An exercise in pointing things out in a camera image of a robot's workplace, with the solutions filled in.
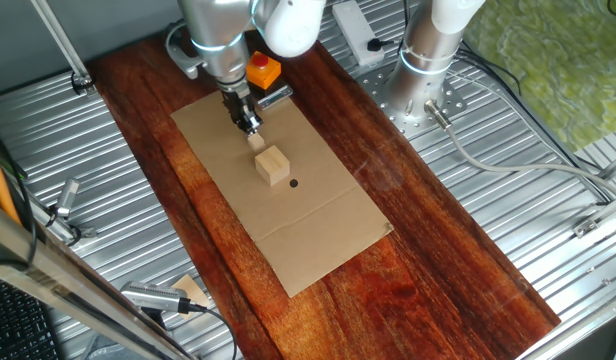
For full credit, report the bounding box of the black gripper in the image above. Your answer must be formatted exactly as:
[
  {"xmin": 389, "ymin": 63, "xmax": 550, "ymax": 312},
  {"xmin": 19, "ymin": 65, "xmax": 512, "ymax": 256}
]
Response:
[{"xmin": 221, "ymin": 85, "xmax": 266, "ymax": 137}]

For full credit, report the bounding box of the small wooden block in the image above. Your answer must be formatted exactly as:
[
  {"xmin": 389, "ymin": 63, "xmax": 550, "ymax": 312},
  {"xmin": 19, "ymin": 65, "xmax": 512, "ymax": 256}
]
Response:
[{"xmin": 246, "ymin": 130, "xmax": 267, "ymax": 153}]

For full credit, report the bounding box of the large wooden block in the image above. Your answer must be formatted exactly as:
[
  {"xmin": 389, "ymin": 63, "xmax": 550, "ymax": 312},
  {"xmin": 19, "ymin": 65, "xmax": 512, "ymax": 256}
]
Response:
[{"xmin": 253, "ymin": 144, "xmax": 292, "ymax": 188}]

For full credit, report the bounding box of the orange emergency stop button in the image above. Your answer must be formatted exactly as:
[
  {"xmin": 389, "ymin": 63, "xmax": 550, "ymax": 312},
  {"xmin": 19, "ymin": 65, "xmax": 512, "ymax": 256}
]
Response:
[{"xmin": 245, "ymin": 50, "xmax": 283, "ymax": 91}]

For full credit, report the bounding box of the brown cardboard sheet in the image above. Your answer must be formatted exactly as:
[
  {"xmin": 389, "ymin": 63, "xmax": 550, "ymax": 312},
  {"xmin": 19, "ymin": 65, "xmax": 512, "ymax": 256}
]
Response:
[{"xmin": 170, "ymin": 89, "xmax": 394, "ymax": 299}]

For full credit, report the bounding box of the white power strip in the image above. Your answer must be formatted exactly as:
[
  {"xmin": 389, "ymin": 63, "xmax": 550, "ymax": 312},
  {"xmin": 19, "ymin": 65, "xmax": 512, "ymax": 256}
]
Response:
[{"xmin": 331, "ymin": 0, "xmax": 386, "ymax": 67}]

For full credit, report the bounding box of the black power plug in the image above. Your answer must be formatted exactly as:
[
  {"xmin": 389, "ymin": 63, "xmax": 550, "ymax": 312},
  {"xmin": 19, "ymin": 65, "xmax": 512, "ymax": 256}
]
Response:
[{"xmin": 366, "ymin": 37, "xmax": 397, "ymax": 53}]

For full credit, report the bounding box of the beige cardboard piece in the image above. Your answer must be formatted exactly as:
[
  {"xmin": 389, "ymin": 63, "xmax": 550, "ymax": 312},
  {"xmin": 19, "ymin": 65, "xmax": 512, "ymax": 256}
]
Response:
[{"xmin": 171, "ymin": 273, "xmax": 211, "ymax": 321}]

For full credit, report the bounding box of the silver robot mounting plate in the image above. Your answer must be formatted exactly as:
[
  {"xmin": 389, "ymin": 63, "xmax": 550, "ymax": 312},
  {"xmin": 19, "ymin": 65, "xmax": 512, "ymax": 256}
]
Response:
[{"xmin": 355, "ymin": 62, "xmax": 469, "ymax": 139}]

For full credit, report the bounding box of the dark wooden board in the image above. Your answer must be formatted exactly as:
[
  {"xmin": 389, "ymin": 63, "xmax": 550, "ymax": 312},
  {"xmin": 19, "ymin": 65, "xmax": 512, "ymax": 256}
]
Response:
[{"xmin": 87, "ymin": 0, "xmax": 562, "ymax": 360}]

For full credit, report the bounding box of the black keyboard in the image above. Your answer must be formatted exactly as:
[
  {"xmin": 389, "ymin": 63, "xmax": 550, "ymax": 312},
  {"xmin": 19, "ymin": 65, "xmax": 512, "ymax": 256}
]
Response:
[{"xmin": 0, "ymin": 274, "xmax": 62, "ymax": 360}]

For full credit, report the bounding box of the aluminium extrusion bar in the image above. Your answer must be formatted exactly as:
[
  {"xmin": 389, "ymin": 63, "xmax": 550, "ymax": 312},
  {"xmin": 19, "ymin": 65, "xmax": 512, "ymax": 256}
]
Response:
[
  {"xmin": 572, "ymin": 192, "xmax": 616, "ymax": 239},
  {"xmin": 595, "ymin": 149, "xmax": 616, "ymax": 182}
]

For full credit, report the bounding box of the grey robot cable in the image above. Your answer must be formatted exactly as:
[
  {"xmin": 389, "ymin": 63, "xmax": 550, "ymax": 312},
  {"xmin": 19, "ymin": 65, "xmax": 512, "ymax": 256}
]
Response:
[{"xmin": 423, "ymin": 98, "xmax": 616, "ymax": 199}]

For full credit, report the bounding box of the black camera cable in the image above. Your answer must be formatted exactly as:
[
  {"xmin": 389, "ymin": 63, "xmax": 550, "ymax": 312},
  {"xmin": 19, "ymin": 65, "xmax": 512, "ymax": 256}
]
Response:
[{"xmin": 187, "ymin": 302, "xmax": 238, "ymax": 360}]

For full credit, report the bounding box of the aluminium frame pole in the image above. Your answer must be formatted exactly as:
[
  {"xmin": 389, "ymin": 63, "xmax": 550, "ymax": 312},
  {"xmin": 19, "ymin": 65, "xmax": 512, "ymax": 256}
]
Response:
[{"xmin": 30, "ymin": 0, "xmax": 97, "ymax": 96}]

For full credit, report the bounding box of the aluminium camera mount rail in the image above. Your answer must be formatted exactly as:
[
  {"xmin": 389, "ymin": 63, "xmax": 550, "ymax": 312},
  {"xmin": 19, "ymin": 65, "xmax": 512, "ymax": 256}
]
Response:
[{"xmin": 17, "ymin": 189, "xmax": 97, "ymax": 246}]

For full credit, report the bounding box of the black cable bundle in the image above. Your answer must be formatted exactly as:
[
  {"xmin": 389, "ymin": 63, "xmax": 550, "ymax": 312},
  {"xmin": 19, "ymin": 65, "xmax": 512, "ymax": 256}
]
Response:
[{"xmin": 455, "ymin": 39, "xmax": 614, "ymax": 204}]

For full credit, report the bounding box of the metal frame bar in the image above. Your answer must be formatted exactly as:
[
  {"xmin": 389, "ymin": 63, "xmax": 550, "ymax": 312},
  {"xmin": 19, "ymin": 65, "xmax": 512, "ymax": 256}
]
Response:
[{"xmin": 0, "ymin": 194, "xmax": 194, "ymax": 360}]

